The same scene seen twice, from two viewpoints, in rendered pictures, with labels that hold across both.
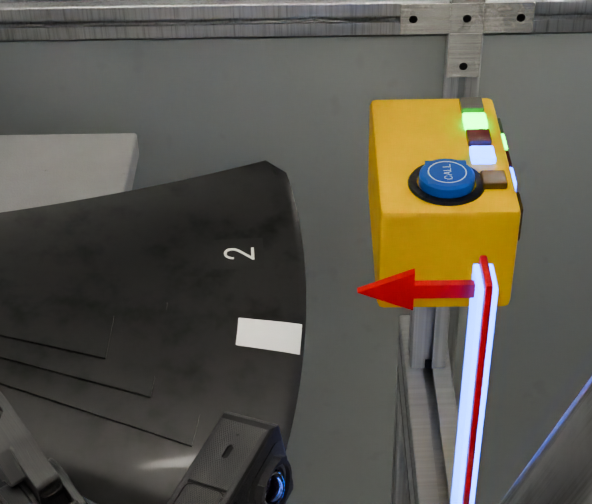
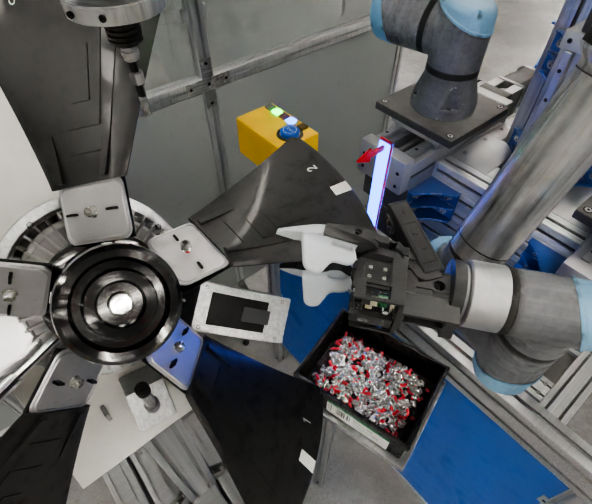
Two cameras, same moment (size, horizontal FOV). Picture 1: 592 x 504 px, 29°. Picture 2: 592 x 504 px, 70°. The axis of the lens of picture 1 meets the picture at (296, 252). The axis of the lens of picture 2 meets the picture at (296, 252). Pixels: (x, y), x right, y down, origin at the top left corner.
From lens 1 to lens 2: 0.39 m
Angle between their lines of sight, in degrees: 31
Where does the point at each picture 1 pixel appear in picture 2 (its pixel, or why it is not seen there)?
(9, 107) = not seen: hidden behind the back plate
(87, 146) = not seen: hidden behind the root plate
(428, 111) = (258, 114)
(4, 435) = (367, 235)
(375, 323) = not seen: hidden behind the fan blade
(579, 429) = (556, 138)
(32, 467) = (381, 239)
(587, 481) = (566, 148)
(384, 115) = (246, 121)
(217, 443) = (398, 212)
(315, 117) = (165, 142)
